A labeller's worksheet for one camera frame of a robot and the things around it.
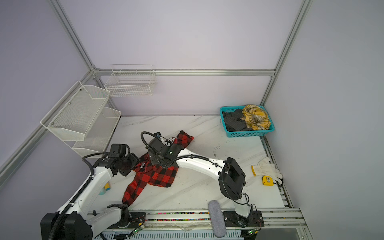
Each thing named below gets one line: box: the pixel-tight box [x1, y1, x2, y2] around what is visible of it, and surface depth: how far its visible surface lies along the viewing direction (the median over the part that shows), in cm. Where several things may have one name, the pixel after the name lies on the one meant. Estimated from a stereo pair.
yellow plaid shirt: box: [241, 104, 271, 131], surface depth 107 cm
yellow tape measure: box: [261, 175, 274, 187], surface depth 87 cm
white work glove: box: [255, 157, 283, 185], surface depth 93 cm
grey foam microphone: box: [208, 200, 227, 238], surface depth 73 cm
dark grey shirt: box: [222, 108, 253, 132], surface depth 107 cm
